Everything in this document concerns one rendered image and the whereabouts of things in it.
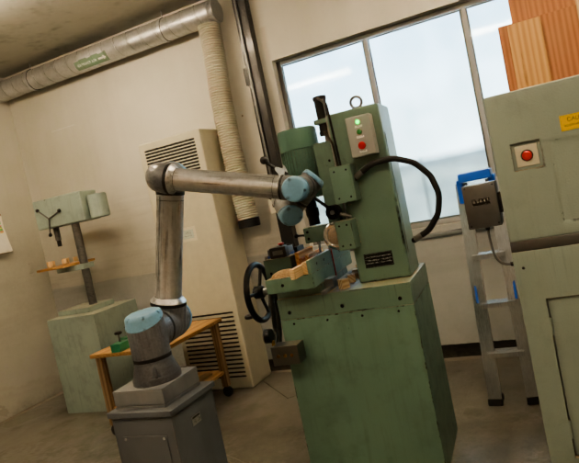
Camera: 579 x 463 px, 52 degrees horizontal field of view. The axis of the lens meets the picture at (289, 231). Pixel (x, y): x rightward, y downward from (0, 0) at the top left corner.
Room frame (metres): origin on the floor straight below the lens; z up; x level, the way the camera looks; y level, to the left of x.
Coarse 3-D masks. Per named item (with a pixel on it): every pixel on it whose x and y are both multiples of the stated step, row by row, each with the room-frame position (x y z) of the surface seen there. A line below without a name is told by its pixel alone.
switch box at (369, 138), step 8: (352, 120) 2.37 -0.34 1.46; (360, 120) 2.36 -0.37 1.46; (368, 120) 2.35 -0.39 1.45; (352, 128) 2.37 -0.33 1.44; (360, 128) 2.36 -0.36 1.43; (368, 128) 2.35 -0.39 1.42; (352, 136) 2.38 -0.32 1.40; (368, 136) 2.35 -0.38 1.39; (352, 144) 2.38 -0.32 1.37; (368, 144) 2.36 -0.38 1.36; (376, 144) 2.37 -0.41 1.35; (352, 152) 2.38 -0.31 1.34; (360, 152) 2.37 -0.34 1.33; (368, 152) 2.36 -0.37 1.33; (376, 152) 2.37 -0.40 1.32
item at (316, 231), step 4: (320, 224) 2.66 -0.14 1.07; (324, 224) 2.59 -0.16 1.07; (304, 228) 2.63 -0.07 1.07; (308, 228) 2.62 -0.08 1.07; (312, 228) 2.61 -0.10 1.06; (316, 228) 2.60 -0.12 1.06; (320, 228) 2.60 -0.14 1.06; (304, 232) 2.63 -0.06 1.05; (308, 232) 2.61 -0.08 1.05; (312, 232) 2.61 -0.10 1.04; (316, 232) 2.61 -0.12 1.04; (320, 232) 2.60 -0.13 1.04; (304, 236) 2.63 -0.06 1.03; (308, 236) 2.62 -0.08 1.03; (312, 236) 2.61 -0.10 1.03; (316, 236) 2.61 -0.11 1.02; (320, 236) 2.60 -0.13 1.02; (308, 240) 2.62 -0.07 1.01; (312, 240) 2.61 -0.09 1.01; (316, 240) 2.61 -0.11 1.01; (320, 240) 2.60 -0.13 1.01
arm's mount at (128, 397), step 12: (192, 372) 2.33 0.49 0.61; (132, 384) 2.30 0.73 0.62; (168, 384) 2.19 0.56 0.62; (180, 384) 2.25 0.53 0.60; (192, 384) 2.32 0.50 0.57; (120, 396) 2.23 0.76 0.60; (132, 396) 2.21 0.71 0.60; (144, 396) 2.18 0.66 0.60; (156, 396) 2.16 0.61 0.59; (168, 396) 2.18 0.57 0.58; (180, 396) 2.24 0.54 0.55; (120, 408) 2.24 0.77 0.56; (132, 408) 2.21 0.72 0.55; (144, 408) 2.19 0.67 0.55
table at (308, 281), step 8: (344, 256) 2.80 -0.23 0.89; (328, 264) 2.57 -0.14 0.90; (336, 264) 2.68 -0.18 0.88; (344, 264) 2.78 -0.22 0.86; (320, 272) 2.45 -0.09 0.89; (328, 272) 2.55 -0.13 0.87; (336, 272) 2.65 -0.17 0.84; (272, 280) 2.42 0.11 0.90; (280, 280) 2.40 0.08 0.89; (288, 280) 2.39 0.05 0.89; (296, 280) 2.38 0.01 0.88; (304, 280) 2.37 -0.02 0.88; (312, 280) 2.35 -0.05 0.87; (320, 280) 2.43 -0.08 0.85; (272, 288) 2.42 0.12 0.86; (280, 288) 2.41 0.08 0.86; (288, 288) 2.40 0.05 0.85; (296, 288) 2.38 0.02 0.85; (304, 288) 2.37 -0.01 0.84
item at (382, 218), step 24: (336, 120) 2.46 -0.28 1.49; (384, 120) 2.47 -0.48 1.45; (384, 144) 2.40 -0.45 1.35; (360, 168) 2.44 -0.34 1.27; (384, 168) 2.40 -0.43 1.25; (360, 192) 2.44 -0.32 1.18; (384, 192) 2.41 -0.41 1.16; (360, 216) 2.45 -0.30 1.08; (384, 216) 2.41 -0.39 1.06; (408, 216) 2.56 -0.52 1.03; (360, 240) 2.46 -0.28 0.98; (384, 240) 2.42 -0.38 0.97; (408, 240) 2.46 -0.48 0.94; (360, 264) 2.47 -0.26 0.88; (408, 264) 2.40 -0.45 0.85
